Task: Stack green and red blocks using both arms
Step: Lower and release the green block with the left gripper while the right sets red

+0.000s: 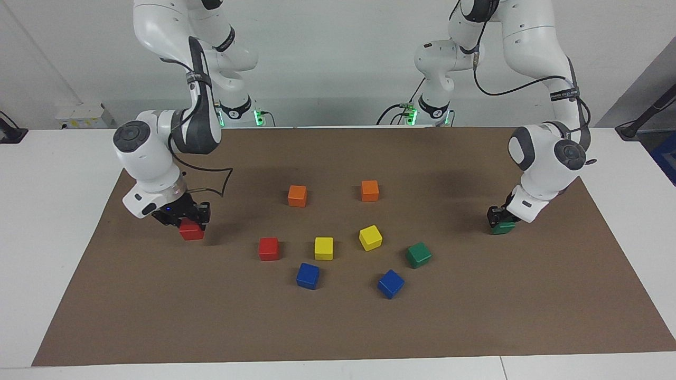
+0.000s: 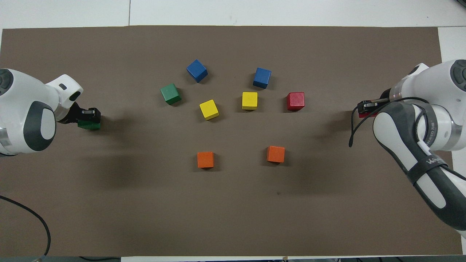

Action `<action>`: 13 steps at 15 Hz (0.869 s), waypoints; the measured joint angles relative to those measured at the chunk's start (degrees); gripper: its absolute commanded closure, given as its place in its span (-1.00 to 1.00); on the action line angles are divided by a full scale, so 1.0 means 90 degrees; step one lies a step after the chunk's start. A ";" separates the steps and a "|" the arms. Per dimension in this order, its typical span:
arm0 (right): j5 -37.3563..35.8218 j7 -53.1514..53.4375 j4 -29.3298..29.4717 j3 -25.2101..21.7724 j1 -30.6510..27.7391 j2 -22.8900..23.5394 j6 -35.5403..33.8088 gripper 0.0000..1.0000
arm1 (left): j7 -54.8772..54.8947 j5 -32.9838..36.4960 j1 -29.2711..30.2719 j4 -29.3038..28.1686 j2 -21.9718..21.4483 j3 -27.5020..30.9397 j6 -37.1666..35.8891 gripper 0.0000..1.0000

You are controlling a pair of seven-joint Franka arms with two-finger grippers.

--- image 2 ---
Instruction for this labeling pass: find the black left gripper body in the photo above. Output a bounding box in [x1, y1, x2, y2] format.
[58, 103, 89, 125]

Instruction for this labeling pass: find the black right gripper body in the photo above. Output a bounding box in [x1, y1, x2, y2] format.
[370, 98, 391, 113]

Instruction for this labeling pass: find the orange wooden block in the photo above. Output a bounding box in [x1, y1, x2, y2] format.
[197, 151, 215, 169]
[266, 146, 286, 163]

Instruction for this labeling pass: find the blue wooden block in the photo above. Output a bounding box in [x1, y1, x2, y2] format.
[253, 67, 272, 90]
[186, 59, 209, 83]

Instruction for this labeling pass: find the yellow wooden block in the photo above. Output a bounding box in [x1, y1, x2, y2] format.
[241, 91, 258, 111]
[199, 99, 220, 121]

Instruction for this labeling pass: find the brown paper mat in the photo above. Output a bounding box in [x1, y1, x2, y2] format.
[0, 25, 463, 258]

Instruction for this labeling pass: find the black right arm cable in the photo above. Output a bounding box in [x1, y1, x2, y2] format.
[348, 96, 432, 148]

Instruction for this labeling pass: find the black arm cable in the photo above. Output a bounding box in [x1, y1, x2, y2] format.
[0, 195, 51, 262]
[348, 96, 432, 148]

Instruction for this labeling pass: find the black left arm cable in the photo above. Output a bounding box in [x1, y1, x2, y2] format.
[0, 195, 51, 262]

